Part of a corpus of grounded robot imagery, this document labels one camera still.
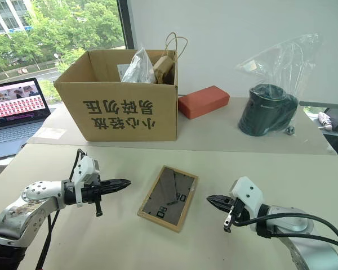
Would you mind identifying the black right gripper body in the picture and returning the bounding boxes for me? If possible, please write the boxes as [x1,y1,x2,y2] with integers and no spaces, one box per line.
[223,197,251,233]

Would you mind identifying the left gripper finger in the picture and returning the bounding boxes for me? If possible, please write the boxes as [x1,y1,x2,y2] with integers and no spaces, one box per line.
[100,178,132,188]
[100,185,130,195]

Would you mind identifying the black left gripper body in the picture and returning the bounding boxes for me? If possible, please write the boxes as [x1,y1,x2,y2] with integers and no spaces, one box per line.
[81,182,104,218]

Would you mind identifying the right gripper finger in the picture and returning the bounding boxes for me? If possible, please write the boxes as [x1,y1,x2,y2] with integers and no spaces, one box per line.
[208,201,232,212]
[206,195,233,203]

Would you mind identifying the laptop computer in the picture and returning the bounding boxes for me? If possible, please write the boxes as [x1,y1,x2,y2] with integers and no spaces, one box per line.
[0,77,52,161]

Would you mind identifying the printed brown cardboard box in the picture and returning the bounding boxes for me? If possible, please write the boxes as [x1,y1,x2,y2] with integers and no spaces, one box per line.
[53,49,179,142]

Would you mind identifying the black cylindrical appliance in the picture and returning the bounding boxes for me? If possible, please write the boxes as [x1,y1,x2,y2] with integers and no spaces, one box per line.
[237,83,300,137]

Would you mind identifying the red rectangular case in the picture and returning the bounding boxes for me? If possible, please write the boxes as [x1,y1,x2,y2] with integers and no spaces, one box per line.
[177,85,231,120]

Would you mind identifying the white paper label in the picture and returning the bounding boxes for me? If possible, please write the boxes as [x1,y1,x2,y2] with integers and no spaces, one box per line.
[117,64,131,83]

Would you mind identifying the clear crumpled plastic bag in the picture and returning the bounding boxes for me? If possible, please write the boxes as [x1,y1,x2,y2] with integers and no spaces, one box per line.
[121,46,156,84]

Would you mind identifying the pink white small object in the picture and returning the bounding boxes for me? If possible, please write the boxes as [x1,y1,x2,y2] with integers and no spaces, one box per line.
[317,111,334,131]

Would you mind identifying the black cylinder in plastic bag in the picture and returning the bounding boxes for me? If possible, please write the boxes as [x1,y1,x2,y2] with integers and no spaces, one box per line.
[234,33,321,138]

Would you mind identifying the white building outside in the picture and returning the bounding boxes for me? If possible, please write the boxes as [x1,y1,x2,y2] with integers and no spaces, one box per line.
[0,0,35,35]

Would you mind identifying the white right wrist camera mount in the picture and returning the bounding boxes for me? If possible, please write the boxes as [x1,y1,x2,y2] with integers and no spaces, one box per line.
[229,176,265,218]

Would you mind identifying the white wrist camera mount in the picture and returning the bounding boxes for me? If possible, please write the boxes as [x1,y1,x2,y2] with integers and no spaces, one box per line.
[73,156,101,208]
[229,176,265,218]

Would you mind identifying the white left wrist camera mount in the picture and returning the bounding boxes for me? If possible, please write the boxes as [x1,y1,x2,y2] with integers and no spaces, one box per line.
[73,156,101,208]

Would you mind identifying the wooden picture frame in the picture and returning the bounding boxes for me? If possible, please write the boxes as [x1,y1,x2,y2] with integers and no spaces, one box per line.
[137,165,199,233]

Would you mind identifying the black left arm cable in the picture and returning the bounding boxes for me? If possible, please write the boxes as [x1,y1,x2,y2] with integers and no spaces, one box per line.
[35,148,87,270]

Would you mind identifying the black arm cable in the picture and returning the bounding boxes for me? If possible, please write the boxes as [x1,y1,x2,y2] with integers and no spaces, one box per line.
[35,148,87,270]
[233,212,338,254]

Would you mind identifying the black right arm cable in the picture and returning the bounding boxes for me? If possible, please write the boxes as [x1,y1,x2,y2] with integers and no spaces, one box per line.
[233,212,338,254]

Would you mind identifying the brown paper handle bag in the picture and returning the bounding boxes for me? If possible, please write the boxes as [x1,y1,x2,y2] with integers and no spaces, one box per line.
[152,31,189,85]

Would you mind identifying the black window frame post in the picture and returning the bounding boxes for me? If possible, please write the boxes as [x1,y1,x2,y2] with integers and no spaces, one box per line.
[116,0,135,51]

